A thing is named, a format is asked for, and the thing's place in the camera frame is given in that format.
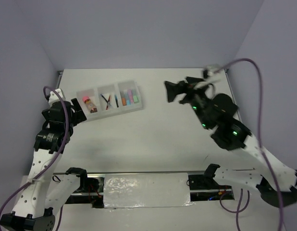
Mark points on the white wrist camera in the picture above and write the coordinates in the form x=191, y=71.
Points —
x=210, y=75
x=53, y=98

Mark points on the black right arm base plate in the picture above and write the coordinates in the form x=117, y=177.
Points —
x=200, y=183

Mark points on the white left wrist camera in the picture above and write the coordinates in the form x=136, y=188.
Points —
x=53, y=98

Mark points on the silver foil cover panel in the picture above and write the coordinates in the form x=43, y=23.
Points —
x=146, y=190

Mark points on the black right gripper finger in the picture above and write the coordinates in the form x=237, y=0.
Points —
x=174, y=89
x=193, y=81

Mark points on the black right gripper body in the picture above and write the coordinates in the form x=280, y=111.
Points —
x=196, y=99

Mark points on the red pen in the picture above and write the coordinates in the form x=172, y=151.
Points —
x=109, y=97

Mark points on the pink-lidded small bottle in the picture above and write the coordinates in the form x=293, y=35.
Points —
x=89, y=104

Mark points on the white three-compartment tray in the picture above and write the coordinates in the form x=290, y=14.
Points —
x=112, y=89

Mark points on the pink highlighter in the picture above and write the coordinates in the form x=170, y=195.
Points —
x=131, y=99

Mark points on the green highlighter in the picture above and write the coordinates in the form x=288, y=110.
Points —
x=135, y=97

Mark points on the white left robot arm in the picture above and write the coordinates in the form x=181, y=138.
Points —
x=37, y=207

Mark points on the orange highlighter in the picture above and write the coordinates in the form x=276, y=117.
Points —
x=123, y=96

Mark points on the blue highlighter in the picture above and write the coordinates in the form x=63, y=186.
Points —
x=127, y=98

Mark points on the light blue pen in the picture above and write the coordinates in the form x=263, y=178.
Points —
x=116, y=101

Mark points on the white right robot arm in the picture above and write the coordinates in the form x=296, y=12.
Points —
x=274, y=181

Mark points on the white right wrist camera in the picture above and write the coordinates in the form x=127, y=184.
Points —
x=210, y=75

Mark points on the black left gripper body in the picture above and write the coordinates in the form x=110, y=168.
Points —
x=71, y=122

